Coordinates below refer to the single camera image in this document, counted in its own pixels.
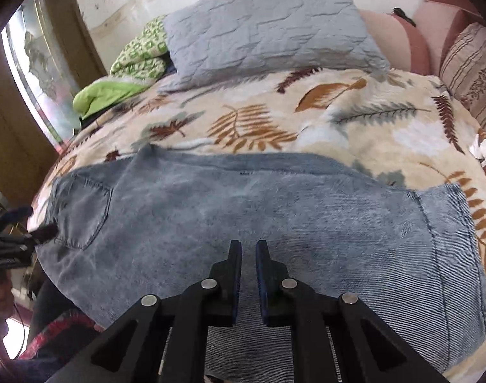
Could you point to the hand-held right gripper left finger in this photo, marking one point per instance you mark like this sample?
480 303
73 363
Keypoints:
237 275

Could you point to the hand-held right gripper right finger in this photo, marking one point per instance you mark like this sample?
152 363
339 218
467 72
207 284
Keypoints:
260 277

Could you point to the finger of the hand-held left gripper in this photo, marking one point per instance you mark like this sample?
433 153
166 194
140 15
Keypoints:
43 232
17 212

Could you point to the blue denim pants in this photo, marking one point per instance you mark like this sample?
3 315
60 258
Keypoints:
266 207

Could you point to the person's left hand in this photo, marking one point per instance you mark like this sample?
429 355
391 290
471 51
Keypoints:
1 299

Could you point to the person's dark trouser leg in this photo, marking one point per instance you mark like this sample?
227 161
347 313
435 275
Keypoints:
43 303

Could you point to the wooden wardrobe with mirror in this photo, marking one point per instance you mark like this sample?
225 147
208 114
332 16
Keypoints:
11 127

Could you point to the person's red clothing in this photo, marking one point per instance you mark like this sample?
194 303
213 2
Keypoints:
55 332

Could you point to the leaf print blanket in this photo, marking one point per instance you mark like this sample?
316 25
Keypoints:
346 127

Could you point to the green patterned quilt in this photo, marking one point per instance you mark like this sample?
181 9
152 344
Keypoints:
139 60

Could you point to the grey quilted pillow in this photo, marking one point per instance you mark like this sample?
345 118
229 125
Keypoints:
266 32

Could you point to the small black object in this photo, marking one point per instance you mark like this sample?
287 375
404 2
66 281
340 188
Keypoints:
401 16

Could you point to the striped sofa cushion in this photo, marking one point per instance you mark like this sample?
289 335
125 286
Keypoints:
474 68

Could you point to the pink sofa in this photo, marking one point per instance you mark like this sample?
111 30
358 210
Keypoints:
434 28

